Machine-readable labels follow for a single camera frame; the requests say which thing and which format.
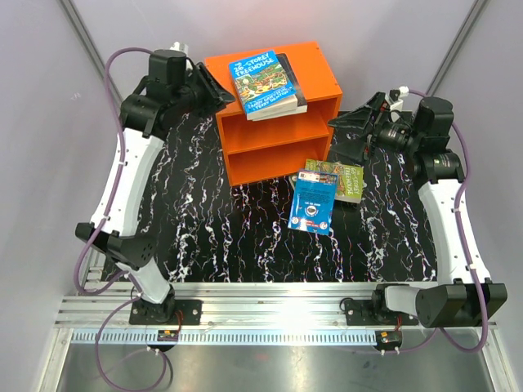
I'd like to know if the green 65-Storey Treehouse book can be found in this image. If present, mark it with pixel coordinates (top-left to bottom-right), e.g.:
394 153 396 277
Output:
305 159 364 204

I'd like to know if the dark green book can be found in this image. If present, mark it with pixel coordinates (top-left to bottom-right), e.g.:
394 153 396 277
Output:
288 173 298 189

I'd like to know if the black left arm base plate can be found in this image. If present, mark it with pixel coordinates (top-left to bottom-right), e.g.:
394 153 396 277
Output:
129 298 203 326

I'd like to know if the right small circuit board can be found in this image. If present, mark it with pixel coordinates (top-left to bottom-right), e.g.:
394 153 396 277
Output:
376 330 403 350

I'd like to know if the orange wooden shelf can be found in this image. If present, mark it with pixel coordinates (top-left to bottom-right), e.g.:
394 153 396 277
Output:
216 41 342 186

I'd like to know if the blue back-cover book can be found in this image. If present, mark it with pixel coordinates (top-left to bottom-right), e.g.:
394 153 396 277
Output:
288 170 337 235

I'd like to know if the right aluminium frame post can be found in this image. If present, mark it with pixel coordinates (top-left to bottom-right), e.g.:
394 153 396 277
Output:
426 0 490 96

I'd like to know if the white slotted cable duct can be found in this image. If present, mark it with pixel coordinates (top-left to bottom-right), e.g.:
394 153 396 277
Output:
71 328 377 346

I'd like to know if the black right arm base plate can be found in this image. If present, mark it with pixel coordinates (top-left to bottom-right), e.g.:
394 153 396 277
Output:
339 297 418 327

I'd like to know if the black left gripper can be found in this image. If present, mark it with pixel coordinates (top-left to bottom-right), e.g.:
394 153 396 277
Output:
171 62 234 119

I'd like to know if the aluminium front rail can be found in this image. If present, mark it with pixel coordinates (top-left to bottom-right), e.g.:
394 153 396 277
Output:
55 281 498 330

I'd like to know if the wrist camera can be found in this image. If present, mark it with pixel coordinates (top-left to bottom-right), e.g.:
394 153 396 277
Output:
387 86 409 111
169 41 189 58

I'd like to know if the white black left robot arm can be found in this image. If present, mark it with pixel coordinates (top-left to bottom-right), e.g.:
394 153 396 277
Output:
75 42 235 327

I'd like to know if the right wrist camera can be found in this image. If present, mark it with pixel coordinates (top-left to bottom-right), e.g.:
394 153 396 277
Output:
387 86 409 111

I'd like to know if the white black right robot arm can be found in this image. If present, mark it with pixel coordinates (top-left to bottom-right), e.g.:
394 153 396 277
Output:
329 87 507 328

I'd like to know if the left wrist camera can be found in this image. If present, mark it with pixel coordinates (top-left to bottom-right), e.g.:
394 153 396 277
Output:
169 41 189 58

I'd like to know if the left small circuit board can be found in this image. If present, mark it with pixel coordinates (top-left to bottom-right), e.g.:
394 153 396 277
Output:
158 330 179 342

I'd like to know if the blue 26-Storey Treehouse book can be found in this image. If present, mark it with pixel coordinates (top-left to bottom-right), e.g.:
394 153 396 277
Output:
228 50 298 121

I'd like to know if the dark Tale of Two Cities book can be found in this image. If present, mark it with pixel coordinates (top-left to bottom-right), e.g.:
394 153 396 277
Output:
248 51 308 122

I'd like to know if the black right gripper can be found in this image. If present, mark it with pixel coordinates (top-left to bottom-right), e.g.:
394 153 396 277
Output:
327 92 422 167

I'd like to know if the small circuit board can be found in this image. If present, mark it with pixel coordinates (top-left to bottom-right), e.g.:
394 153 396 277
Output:
376 330 403 350
158 330 179 342

